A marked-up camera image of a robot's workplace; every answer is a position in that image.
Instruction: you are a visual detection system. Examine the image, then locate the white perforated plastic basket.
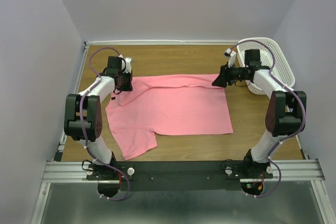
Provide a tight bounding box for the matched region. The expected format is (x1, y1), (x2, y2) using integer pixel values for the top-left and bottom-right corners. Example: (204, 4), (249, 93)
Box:
(236, 37), (295, 92)

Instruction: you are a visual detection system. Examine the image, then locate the pink t shirt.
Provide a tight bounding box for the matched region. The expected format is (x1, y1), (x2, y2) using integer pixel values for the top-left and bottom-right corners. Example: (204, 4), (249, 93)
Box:
(106, 74), (234, 160)

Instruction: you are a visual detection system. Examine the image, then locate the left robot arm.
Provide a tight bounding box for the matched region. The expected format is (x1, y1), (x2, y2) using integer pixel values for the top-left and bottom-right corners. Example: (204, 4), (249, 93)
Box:
(64, 55), (132, 178)

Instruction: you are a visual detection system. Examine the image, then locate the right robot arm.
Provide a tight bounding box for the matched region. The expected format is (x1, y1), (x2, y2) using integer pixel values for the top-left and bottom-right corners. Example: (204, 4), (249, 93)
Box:
(212, 49), (307, 175)

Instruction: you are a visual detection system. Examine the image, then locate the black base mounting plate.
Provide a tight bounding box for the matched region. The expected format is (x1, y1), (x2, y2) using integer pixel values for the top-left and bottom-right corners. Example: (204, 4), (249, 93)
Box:
(85, 159), (273, 191)

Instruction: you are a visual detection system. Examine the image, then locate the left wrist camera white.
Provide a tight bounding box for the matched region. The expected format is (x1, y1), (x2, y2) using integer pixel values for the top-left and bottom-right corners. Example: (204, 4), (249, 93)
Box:
(119, 55), (133, 73)

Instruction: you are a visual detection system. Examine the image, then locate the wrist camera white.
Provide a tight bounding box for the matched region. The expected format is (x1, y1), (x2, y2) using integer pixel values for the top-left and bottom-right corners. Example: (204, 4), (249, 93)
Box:
(224, 48), (237, 68)
(119, 55), (133, 73)

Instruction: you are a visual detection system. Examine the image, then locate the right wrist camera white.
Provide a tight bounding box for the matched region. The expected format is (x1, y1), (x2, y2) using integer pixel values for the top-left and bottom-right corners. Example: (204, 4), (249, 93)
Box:
(224, 48), (237, 68)

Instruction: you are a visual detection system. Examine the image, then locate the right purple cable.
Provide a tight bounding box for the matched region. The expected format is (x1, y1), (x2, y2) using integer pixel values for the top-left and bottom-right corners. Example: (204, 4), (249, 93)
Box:
(227, 40), (307, 162)

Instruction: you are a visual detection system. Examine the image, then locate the purple cable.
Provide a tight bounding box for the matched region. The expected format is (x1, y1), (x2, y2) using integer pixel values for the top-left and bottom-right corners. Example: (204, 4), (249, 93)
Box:
(80, 47), (132, 201)
(227, 40), (307, 162)

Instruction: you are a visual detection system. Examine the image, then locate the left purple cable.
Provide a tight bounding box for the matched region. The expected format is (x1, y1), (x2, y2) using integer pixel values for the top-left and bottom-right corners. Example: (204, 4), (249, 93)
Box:
(80, 47), (132, 201)

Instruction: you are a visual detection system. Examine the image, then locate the aluminium frame rail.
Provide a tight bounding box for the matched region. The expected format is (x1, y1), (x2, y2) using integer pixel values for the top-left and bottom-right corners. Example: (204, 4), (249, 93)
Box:
(30, 41), (328, 224)

